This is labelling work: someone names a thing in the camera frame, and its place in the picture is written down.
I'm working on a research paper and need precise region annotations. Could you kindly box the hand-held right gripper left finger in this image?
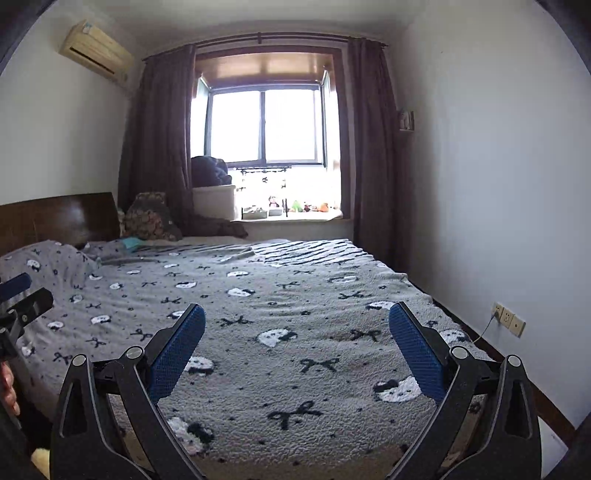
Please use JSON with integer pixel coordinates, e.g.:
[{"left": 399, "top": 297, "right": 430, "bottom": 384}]
[{"left": 50, "top": 303, "right": 207, "bottom": 480}]

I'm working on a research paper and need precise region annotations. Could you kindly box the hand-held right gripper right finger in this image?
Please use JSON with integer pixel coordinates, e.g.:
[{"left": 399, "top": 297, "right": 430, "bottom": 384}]
[{"left": 388, "top": 302, "right": 542, "bottom": 480}]

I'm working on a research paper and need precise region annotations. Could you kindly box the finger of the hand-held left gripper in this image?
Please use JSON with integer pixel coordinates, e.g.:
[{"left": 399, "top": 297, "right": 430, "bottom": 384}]
[
  {"left": 0, "top": 272, "right": 33, "bottom": 302},
  {"left": 9, "top": 288, "right": 54, "bottom": 326}
]

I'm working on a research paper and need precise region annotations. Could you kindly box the person's left hand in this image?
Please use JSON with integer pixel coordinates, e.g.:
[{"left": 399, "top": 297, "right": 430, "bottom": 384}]
[{"left": 0, "top": 362, "right": 21, "bottom": 418}]

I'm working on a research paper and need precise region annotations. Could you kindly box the dark wooden headboard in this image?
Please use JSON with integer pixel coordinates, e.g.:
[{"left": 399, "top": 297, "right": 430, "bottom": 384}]
[{"left": 0, "top": 191, "right": 122, "bottom": 257}]

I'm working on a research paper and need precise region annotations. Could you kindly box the grey printed blanket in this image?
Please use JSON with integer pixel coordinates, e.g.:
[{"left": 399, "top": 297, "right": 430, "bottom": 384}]
[{"left": 0, "top": 239, "right": 490, "bottom": 467}]

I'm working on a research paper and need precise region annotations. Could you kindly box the dark brown cloth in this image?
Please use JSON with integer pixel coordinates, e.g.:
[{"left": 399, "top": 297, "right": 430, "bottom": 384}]
[{"left": 180, "top": 215, "right": 249, "bottom": 239}]

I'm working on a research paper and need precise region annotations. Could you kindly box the brown patterned pillow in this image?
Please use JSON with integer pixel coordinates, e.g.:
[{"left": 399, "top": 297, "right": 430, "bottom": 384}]
[{"left": 124, "top": 191, "right": 183, "bottom": 241}]

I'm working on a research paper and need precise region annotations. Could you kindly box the striped bed sheet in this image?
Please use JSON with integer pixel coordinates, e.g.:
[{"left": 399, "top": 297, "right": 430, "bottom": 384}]
[{"left": 252, "top": 239, "right": 370, "bottom": 268}]

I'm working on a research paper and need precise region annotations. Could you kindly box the white storage box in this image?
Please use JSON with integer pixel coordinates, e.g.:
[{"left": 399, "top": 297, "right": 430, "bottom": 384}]
[{"left": 192, "top": 185, "right": 237, "bottom": 221}]

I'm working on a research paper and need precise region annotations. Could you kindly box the dark blue bundled cloth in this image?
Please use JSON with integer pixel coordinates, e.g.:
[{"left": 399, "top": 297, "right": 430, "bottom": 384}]
[{"left": 191, "top": 156, "right": 233, "bottom": 189}]

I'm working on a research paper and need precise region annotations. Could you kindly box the row of windowsill figurines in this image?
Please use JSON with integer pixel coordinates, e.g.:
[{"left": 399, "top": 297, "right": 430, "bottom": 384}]
[{"left": 242, "top": 194, "right": 334, "bottom": 219}]

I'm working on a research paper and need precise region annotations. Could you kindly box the hanging clip rack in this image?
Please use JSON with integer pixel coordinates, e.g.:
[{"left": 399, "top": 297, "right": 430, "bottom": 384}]
[{"left": 235, "top": 165, "right": 293, "bottom": 191}]

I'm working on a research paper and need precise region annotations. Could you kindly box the brown curtain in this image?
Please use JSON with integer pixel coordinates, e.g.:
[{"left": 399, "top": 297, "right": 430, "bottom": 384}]
[
  {"left": 117, "top": 44, "right": 199, "bottom": 241},
  {"left": 339, "top": 37, "right": 409, "bottom": 273}
]

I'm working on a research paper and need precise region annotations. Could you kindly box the window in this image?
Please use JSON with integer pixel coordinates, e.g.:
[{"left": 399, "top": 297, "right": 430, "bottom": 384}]
[{"left": 191, "top": 51, "right": 342, "bottom": 169}]

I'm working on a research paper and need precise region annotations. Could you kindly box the curtain rod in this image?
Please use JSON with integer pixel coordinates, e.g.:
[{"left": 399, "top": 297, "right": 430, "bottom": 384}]
[{"left": 142, "top": 31, "right": 387, "bottom": 63}]

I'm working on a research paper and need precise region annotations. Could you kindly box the power cable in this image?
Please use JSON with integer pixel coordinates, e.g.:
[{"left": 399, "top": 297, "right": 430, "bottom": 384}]
[{"left": 470, "top": 313, "right": 500, "bottom": 345}]

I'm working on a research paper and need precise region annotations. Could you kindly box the wall socket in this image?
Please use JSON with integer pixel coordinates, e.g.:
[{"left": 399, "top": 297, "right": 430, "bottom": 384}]
[{"left": 492, "top": 302, "right": 526, "bottom": 337}]

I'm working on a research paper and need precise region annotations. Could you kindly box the wall air conditioner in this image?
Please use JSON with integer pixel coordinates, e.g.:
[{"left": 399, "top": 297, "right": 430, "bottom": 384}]
[{"left": 59, "top": 18, "right": 136, "bottom": 84}]

